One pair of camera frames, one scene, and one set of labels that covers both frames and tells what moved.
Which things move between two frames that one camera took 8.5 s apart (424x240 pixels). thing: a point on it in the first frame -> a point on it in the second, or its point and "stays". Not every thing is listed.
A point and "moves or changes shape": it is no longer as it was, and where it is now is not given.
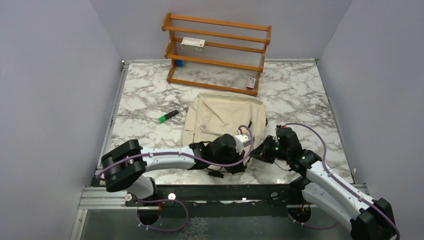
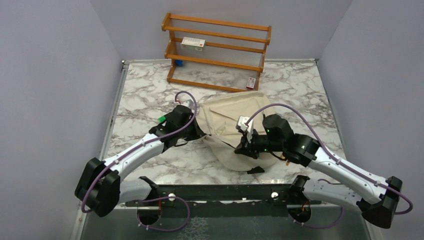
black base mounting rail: x=262 y=201 stays
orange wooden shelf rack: x=215 y=54 stays
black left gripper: x=237 y=170 -> x=190 y=117
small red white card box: x=251 y=83 stays
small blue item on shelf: x=179 y=63 stays
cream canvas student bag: x=212 y=116 moves or changes shape
